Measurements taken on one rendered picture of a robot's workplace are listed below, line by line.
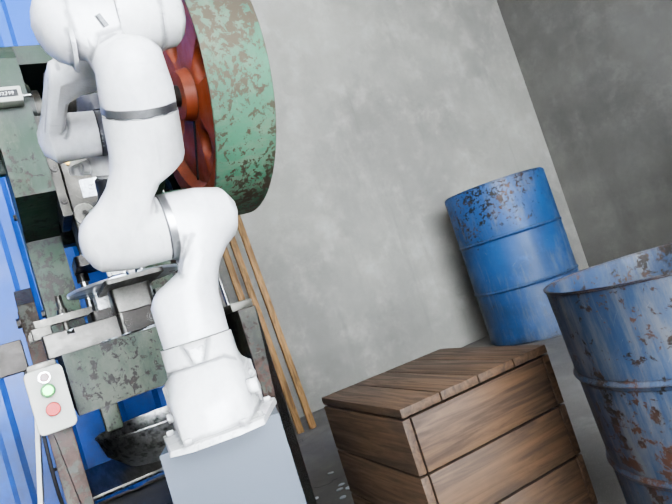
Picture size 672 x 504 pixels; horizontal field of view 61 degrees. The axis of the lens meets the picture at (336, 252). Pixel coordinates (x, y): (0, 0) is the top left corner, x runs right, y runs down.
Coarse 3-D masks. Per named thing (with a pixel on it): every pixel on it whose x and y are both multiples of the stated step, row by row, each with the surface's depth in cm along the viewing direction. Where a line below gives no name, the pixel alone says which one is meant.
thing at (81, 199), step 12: (60, 168) 153; (72, 180) 154; (84, 180) 155; (72, 192) 153; (84, 192) 154; (96, 192) 156; (72, 204) 152; (84, 204) 153; (96, 204) 155; (84, 216) 152; (72, 228) 160
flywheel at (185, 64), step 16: (192, 32) 166; (176, 48) 181; (192, 48) 169; (176, 64) 185; (192, 64) 172; (176, 80) 178; (192, 80) 175; (192, 96) 175; (208, 96) 167; (192, 112) 178; (208, 112) 171; (192, 128) 187; (208, 128) 174; (192, 144) 191; (208, 144) 184; (192, 160) 196; (208, 160) 181; (176, 176) 205; (192, 176) 198; (208, 176) 185
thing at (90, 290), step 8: (168, 264) 146; (176, 264) 150; (168, 272) 157; (104, 280) 136; (80, 288) 137; (88, 288) 137; (96, 288) 142; (72, 296) 142; (80, 296) 148; (88, 296) 153
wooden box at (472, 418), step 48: (384, 384) 133; (432, 384) 117; (480, 384) 114; (528, 384) 117; (336, 432) 137; (384, 432) 113; (432, 432) 107; (480, 432) 111; (528, 432) 115; (384, 480) 119; (432, 480) 105; (480, 480) 109; (528, 480) 113; (576, 480) 118
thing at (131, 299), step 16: (144, 272) 136; (160, 272) 141; (112, 288) 142; (128, 288) 145; (144, 288) 147; (112, 304) 145; (128, 304) 145; (144, 304) 146; (128, 320) 143; (144, 320) 146
